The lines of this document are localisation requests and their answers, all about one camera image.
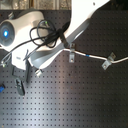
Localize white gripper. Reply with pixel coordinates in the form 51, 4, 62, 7
12, 50, 31, 82

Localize blue small object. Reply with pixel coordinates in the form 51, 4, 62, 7
0, 84, 5, 94

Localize black perforated board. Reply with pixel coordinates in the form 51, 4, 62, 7
0, 10, 128, 128

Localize white cable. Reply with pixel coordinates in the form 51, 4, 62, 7
63, 47, 128, 64

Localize metal clip at left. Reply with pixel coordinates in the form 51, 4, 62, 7
0, 58, 9, 68

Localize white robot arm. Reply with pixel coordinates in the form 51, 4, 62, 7
0, 0, 109, 70

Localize metal cable clip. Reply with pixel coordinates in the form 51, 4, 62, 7
69, 50, 75, 63
35, 69, 43, 77
108, 52, 116, 61
102, 61, 111, 70

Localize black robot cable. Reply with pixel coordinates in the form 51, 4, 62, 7
4, 19, 72, 54

